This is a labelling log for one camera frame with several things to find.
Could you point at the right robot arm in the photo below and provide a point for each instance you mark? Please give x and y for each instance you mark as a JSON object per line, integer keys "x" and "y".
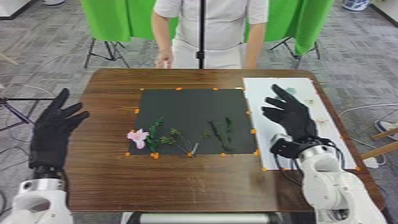
{"x": 330, "y": 186}

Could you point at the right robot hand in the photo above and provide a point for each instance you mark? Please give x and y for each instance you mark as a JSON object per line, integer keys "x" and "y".
{"x": 293, "y": 118}

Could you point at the person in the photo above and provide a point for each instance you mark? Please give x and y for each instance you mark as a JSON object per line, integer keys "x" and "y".
{"x": 224, "y": 23}

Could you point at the green sprig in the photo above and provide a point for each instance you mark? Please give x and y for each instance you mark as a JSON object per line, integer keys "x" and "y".
{"x": 224, "y": 133}
{"x": 174, "y": 136}
{"x": 153, "y": 135}

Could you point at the pale grey bar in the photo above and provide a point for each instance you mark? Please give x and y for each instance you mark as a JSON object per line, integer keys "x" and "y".
{"x": 201, "y": 219}

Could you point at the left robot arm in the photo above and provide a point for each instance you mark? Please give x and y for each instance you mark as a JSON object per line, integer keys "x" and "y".
{"x": 37, "y": 200}

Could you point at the black stand pole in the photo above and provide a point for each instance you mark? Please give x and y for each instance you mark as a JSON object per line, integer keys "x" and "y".
{"x": 201, "y": 40}

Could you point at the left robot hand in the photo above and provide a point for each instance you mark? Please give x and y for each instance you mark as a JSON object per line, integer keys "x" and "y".
{"x": 51, "y": 133}

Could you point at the pink flower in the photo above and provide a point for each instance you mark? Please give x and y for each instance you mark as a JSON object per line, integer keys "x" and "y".
{"x": 138, "y": 137}

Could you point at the black tripod stand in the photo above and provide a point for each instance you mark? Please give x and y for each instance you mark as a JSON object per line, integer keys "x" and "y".
{"x": 295, "y": 50}
{"x": 108, "y": 50}

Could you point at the blue and white vase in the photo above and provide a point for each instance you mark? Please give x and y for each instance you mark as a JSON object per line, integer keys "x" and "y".
{"x": 355, "y": 4}

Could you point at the dark mat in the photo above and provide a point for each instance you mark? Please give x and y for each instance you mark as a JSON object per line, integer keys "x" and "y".
{"x": 192, "y": 106}

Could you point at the white sheet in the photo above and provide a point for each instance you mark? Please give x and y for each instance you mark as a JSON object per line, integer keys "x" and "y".
{"x": 258, "y": 133}

